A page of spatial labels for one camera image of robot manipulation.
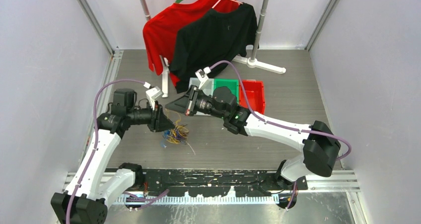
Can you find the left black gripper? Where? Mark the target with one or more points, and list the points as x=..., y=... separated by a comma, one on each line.
x=162, y=122

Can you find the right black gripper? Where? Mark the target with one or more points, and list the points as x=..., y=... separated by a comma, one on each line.
x=183, y=104

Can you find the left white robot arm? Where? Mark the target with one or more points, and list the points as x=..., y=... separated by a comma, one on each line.
x=85, y=200

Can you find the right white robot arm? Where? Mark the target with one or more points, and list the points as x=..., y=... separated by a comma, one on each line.
x=316, y=143

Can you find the white plastic bin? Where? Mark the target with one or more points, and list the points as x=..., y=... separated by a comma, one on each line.
x=199, y=97

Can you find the green plastic bin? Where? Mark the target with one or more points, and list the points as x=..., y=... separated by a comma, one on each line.
x=227, y=86

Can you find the black t-shirt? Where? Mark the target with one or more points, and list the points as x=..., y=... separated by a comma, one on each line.
x=215, y=37

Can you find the red t-shirt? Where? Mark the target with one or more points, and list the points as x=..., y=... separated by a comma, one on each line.
x=160, y=32

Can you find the red plastic bin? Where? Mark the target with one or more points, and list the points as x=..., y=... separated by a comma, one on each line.
x=255, y=93

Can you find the white clothes rack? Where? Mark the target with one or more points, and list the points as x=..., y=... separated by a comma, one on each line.
x=251, y=61

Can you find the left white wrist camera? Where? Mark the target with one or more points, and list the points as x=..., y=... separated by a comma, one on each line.
x=152, y=95

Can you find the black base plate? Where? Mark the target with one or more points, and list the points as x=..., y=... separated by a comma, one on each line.
x=209, y=183

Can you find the white slotted cable duct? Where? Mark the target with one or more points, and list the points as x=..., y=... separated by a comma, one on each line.
x=226, y=200

